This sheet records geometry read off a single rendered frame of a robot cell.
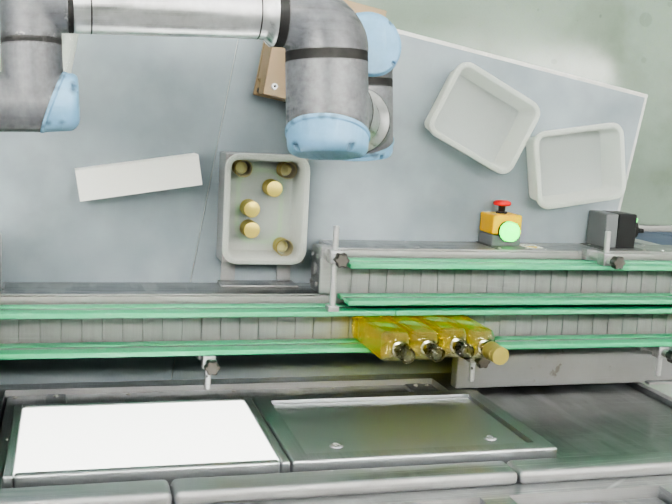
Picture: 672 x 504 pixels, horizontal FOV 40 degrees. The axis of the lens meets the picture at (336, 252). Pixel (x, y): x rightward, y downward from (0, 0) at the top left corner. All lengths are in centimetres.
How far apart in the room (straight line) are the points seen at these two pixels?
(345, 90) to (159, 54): 74
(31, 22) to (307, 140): 38
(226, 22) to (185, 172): 67
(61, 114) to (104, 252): 75
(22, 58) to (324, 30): 39
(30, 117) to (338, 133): 40
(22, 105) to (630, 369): 151
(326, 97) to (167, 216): 76
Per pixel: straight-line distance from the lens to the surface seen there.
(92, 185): 188
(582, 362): 218
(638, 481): 166
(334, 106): 127
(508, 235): 206
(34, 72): 124
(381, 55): 169
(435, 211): 210
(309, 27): 128
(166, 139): 194
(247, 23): 128
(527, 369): 212
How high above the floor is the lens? 268
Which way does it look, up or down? 72 degrees down
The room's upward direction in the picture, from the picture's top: 119 degrees clockwise
